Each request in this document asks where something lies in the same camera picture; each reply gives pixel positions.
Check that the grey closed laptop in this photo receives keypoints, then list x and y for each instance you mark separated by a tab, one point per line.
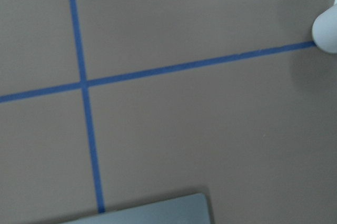
187	209

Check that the white plastic cup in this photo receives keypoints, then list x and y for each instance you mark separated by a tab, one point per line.
324	30

